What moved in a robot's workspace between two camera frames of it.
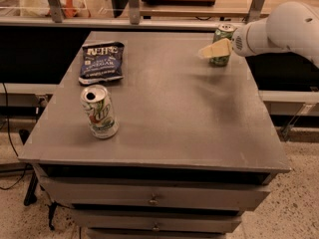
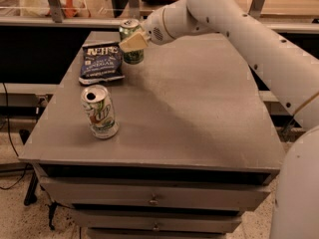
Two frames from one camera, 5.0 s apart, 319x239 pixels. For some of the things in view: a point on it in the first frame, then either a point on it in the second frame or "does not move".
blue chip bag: [102, 62] does not move
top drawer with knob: [159, 193] does not move
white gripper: [241, 43] -> [154, 28]
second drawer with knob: [109, 220] does not move
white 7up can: [100, 111] does not move
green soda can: [223, 32] -> [129, 28]
